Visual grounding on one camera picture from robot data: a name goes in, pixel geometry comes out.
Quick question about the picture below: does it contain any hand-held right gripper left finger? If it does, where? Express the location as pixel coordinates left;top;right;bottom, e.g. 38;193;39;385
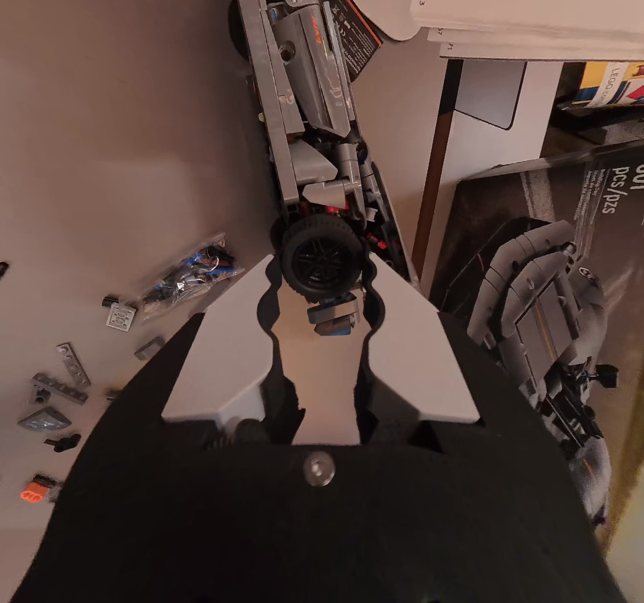
161;255;306;444

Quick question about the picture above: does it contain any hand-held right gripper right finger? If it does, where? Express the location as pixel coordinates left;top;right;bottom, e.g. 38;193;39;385
354;251;480;446

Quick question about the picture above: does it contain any grey lego car model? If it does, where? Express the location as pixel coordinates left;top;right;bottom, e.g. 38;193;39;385
229;0;421;338

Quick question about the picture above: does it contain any dark grey lego slope tile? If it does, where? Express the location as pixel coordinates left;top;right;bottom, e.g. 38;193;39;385
133;336;167;361

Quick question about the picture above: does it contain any clear bag of lego pieces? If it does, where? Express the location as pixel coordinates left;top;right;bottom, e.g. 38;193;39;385
138;232;246;321

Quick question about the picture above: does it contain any light grey square lego plate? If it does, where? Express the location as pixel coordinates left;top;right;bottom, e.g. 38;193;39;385
106;304;138;333

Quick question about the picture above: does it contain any dark lego box car print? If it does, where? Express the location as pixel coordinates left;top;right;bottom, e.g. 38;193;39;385
428;140;644;563

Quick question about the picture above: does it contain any light grey long lego plate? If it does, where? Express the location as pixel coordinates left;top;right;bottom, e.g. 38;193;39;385
56;342;92;387

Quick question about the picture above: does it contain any dark grey long lego plate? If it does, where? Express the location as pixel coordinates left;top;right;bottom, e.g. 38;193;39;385
31;372;89;405

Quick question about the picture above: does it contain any grey lego wedge piece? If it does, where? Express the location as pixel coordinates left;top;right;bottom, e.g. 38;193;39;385
17;406;71;433

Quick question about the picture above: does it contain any orange lego piece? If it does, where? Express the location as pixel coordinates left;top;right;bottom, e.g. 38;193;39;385
19;474;63;504

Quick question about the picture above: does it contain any yellow lego box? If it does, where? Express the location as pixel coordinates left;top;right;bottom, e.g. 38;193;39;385
562;61;644;110

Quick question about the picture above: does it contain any white cabinet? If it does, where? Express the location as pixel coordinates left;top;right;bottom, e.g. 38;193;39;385
420;59;565;294

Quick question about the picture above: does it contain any black battery pack red edge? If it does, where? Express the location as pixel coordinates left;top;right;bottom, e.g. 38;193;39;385
322;0;384;83

